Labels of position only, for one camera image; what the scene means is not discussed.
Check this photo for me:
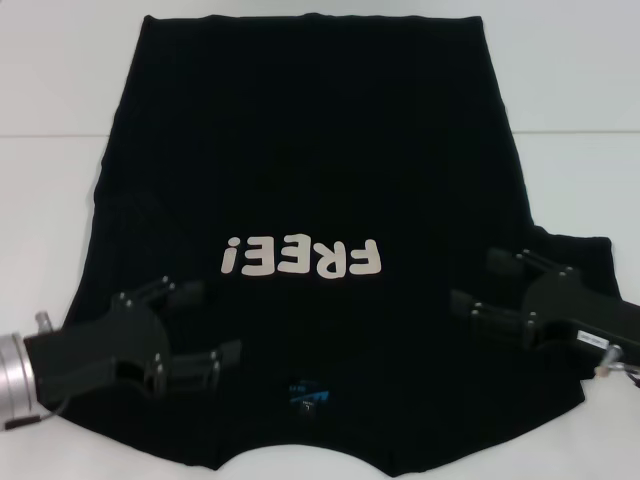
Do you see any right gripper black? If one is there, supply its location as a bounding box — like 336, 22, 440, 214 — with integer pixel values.
448, 247, 640, 365

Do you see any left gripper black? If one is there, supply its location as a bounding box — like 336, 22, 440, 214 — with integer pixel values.
22, 274, 243, 402

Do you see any black shirt with FREE print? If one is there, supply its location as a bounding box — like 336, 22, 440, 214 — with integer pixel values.
42, 13, 616, 480

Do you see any right arm silver cable plug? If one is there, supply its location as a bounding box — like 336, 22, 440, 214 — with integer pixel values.
593, 343, 627, 380

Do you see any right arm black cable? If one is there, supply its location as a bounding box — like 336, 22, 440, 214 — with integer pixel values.
617, 357, 640, 392

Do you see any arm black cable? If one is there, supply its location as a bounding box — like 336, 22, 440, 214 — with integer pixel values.
617, 357, 640, 392
3, 389, 86, 431

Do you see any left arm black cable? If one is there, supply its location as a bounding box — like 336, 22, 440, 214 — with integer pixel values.
3, 389, 86, 431

